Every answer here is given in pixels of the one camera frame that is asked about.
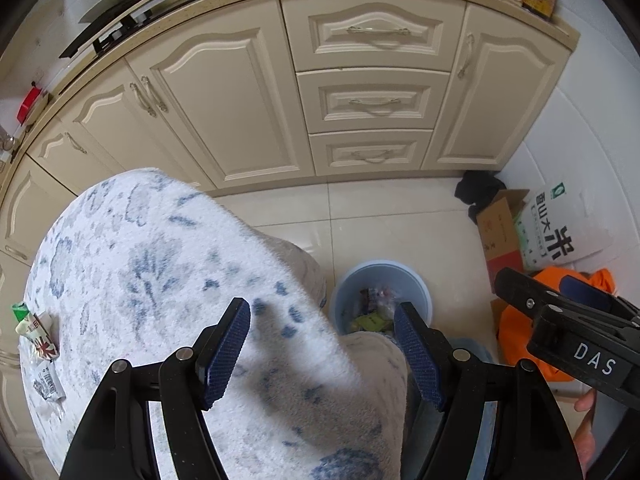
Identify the orange plastic bag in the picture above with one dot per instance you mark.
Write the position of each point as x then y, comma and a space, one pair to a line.
514, 328

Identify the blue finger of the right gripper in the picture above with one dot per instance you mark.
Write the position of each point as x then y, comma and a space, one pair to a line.
586, 294

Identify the black cloth on floor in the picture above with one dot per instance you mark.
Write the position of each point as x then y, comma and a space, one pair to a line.
477, 189

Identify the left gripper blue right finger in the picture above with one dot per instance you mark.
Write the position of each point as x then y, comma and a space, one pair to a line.
439, 369

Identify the round table floral tablecloth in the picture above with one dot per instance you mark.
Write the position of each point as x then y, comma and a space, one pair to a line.
139, 264

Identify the silver grey foil wrapper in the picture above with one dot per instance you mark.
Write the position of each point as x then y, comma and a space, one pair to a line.
46, 382

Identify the glutinous rice package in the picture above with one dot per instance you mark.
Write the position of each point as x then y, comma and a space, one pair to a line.
30, 327

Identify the brown cardboard box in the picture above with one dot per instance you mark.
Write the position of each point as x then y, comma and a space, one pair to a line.
496, 225

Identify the black gas stove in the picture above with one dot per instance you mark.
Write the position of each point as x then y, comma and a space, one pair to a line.
113, 21

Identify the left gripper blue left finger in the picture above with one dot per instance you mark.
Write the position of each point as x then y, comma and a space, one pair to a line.
192, 379

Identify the person right hand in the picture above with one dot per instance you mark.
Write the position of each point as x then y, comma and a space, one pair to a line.
584, 440

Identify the red container on counter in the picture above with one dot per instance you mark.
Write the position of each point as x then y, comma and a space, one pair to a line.
28, 103

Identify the white rice sack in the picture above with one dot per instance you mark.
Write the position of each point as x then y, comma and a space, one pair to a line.
566, 221

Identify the cream lower kitchen cabinets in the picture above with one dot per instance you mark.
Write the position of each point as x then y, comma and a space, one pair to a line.
226, 94

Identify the blue plastic trash bin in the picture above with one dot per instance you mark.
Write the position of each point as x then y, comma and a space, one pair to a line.
366, 297

